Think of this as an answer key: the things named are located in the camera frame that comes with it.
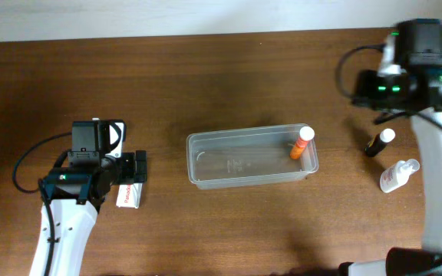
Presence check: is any white pump bottle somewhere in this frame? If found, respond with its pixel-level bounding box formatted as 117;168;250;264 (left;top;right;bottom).
380;159;421;193

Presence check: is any black tube white cap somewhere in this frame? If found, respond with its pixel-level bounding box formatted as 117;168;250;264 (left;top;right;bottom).
364;128;395;157

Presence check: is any orange tube white cap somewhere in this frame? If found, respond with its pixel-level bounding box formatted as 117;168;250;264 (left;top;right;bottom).
289;126;315;159

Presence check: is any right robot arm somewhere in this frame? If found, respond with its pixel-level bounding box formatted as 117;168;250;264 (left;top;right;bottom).
335;18;442;275

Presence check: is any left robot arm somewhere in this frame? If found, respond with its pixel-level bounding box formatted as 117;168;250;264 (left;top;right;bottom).
30;150;147;275

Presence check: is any clear plastic container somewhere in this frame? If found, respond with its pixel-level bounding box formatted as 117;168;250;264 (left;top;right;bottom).
186;123;319;189

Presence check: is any white Panadol medicine box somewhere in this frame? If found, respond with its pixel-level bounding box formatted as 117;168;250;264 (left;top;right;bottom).
116;183;143;209

